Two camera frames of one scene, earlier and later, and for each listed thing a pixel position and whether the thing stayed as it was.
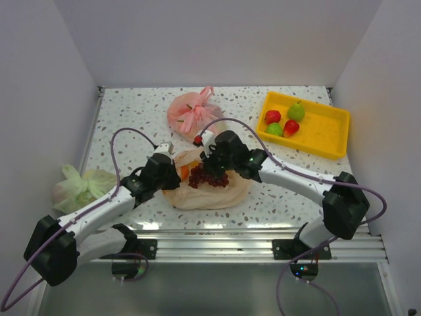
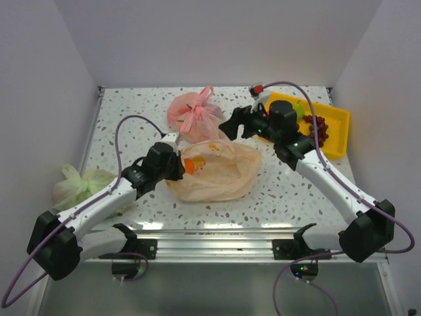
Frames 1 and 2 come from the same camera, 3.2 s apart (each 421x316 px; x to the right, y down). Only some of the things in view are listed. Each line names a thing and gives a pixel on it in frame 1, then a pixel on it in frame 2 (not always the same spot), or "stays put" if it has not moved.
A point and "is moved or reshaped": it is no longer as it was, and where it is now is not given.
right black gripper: x=207 y=157 → x=241 y=116
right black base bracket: x=287 y=249 stays put
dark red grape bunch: x=198 y=175 → x=321 y=126
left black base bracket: x=147 y=247 stays put
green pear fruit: x=296 y=112 stays put
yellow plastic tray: x=323 y=130 stays put
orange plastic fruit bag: x=207 y=197 is moved or reshaped
